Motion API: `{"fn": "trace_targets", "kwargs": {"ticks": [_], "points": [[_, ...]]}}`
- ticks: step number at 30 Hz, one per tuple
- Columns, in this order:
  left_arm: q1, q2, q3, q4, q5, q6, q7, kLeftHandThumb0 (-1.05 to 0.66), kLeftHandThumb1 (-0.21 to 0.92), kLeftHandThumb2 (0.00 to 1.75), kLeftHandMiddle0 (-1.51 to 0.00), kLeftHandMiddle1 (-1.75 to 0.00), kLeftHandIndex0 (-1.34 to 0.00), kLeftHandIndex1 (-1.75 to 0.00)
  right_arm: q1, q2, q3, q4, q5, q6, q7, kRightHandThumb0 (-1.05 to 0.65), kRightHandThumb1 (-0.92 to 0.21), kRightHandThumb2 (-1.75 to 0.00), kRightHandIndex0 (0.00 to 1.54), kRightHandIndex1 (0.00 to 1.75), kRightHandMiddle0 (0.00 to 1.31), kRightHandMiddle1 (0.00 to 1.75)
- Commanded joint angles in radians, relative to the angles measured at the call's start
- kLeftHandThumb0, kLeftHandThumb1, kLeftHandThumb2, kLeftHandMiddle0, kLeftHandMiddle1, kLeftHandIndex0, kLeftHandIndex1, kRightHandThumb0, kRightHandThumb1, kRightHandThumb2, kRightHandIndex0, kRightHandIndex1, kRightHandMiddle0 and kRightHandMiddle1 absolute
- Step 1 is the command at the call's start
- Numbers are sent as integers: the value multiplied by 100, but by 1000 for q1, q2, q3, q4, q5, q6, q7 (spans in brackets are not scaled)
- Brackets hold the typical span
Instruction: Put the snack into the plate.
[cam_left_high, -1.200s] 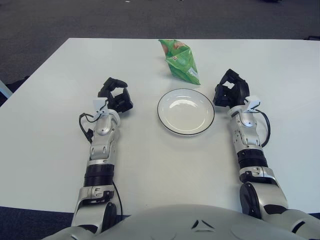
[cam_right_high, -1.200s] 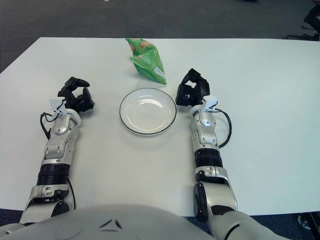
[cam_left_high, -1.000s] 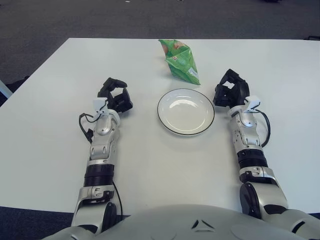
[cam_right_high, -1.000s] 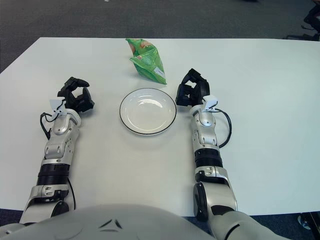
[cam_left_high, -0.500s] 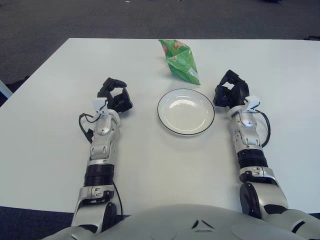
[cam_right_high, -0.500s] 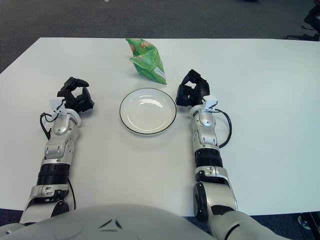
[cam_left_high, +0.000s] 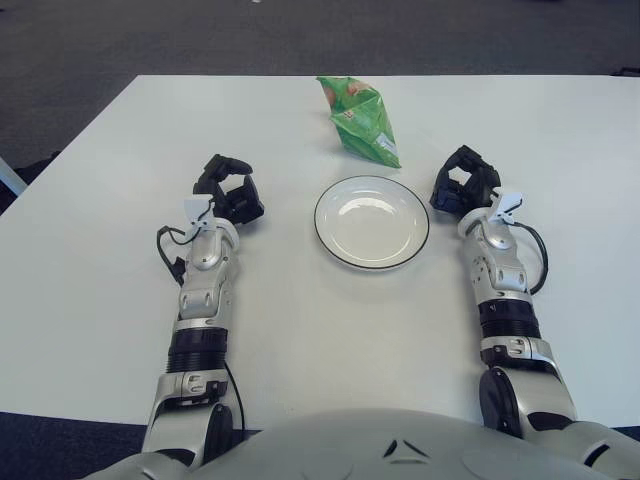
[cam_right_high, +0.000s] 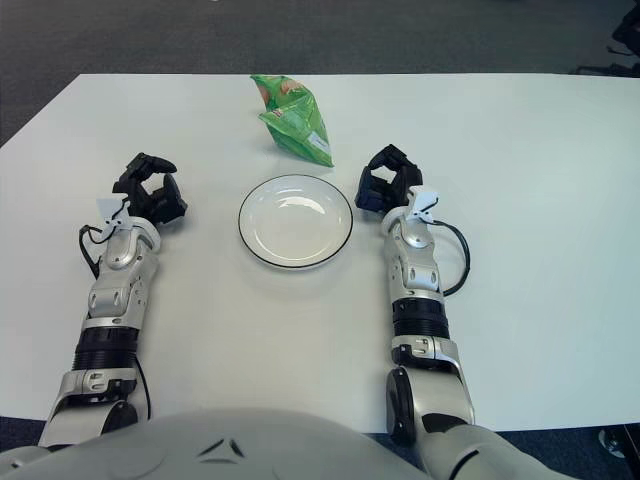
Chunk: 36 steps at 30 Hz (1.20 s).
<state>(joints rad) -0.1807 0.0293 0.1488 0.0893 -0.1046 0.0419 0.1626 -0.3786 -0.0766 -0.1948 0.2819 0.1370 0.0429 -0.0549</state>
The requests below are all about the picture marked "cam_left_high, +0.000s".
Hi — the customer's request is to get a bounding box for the grey robot torso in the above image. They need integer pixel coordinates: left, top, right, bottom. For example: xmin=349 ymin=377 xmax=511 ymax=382
xmin=89 ymin=407 xmax=640 ymax=480

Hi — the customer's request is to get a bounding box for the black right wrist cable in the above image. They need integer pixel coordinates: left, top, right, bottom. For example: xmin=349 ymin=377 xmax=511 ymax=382
xmin=514 ymin=219 xmax=550 ymax=296

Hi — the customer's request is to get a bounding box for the green snack bag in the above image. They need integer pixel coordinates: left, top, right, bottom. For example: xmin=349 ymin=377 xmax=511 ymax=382
xmin=315 ymin=75 xmax=403 ymax=170

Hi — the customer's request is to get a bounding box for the white left wrist connector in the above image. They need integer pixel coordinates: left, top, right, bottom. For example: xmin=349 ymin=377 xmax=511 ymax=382
xmin=183 ymin=196 xmax=216 ymax=236

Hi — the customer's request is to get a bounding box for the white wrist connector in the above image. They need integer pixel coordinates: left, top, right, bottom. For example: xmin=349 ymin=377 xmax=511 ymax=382
xmin=183 ymin=196 xmax=216 ymax=236
xmin=492 ymin=184 xmax=525 ymax=224

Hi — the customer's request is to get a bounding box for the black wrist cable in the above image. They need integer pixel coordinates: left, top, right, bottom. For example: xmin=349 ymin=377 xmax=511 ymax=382
xmin=156 ymin=225 xmax=201 ymax=289
xmin=514 ymin=219 xmax=550 ymax=296

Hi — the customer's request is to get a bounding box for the white right wrist connector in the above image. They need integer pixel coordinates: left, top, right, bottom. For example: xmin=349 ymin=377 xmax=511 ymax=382
xmin=492 ymin=184 xmax=525 ymax=224

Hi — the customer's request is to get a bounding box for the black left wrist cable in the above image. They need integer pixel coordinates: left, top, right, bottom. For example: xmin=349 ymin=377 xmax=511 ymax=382
xmin=156 ymin=225 xmax=201 ymax=289

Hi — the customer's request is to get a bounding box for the black left elbow cable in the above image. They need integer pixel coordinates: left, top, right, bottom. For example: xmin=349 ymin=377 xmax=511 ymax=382
xmin=222 ymin=359 xmax=247 ymax=434

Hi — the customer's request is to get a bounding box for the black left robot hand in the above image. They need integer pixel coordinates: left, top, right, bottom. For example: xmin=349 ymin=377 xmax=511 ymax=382
xmin=192 ymin=153 xmax=267 ymax=226

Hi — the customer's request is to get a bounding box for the white plate with black rim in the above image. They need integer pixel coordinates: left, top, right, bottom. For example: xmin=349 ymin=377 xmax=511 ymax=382
xmin=313 ymin=174 xmax=431 ymax=274

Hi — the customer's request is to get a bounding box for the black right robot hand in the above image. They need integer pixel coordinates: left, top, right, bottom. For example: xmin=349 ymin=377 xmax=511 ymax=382
xmin=428 ymin=144 xmax=503 ymax=217

